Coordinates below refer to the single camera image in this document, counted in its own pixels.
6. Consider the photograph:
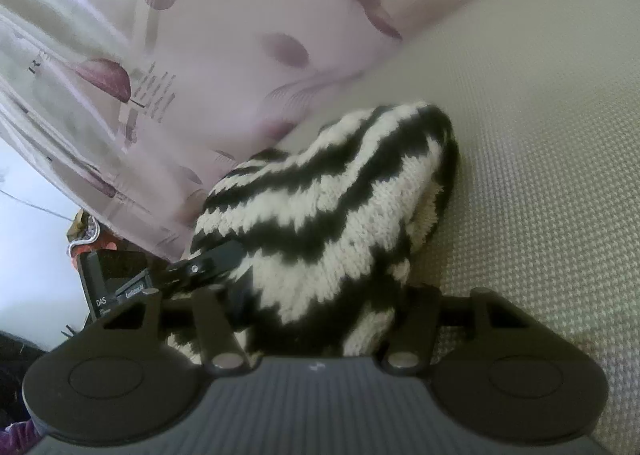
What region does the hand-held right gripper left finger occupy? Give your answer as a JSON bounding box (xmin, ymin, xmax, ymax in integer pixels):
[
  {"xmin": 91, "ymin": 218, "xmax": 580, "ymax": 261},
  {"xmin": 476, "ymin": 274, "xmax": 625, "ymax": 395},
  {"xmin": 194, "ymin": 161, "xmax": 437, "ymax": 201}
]
[{"xmin": 97, "ymin": 285, "xmax": 262, "ymax": 378}]

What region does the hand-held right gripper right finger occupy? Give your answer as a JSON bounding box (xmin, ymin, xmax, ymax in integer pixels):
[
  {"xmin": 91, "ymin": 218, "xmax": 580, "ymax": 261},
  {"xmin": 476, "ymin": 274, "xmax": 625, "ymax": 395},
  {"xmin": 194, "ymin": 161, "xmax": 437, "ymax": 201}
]
[{"xmin": 380, "ymin": 285, "xmax": 533, "ymax": 378}]

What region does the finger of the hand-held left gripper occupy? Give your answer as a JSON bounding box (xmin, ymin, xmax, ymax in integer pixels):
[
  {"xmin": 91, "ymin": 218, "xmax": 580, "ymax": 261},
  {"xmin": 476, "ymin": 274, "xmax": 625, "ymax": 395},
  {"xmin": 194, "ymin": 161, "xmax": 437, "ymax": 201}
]
[{"xmin": 164, "ymin": 240, "xmax": 247, "ymax": 292}]

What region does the black white striped knit garment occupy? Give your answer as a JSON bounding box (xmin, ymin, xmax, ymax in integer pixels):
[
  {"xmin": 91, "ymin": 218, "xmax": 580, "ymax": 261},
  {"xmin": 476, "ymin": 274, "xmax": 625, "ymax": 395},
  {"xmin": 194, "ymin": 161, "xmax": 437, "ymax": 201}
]
[{"xmin": 165, "ymin": 102, "xmax": 461, "ymax": 367}]

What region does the orange patterned cloth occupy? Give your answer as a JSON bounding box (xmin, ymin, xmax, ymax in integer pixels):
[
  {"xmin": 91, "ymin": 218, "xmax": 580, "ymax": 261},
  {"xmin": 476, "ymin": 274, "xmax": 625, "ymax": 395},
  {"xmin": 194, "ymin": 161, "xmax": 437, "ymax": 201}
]
[{"xmin": 66, "ymin": 209, "xmax": 121, "ymax": 261}]

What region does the purple cloth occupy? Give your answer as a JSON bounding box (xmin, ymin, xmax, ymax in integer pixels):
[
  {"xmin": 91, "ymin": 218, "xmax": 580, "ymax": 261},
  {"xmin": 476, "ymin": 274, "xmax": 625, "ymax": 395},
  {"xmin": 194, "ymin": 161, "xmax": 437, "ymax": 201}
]
[{"xmin": 0, "ymin": 416, "xmax": 42, "ymax": 455}]

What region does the pink printed curtain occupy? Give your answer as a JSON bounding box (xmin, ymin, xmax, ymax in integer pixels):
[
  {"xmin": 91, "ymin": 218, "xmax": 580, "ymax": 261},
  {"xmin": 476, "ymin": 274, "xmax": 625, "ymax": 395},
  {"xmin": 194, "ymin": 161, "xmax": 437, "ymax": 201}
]
[{"xmin": 0, "ymin": 0, "xmax": 516, "ymax": 261}]

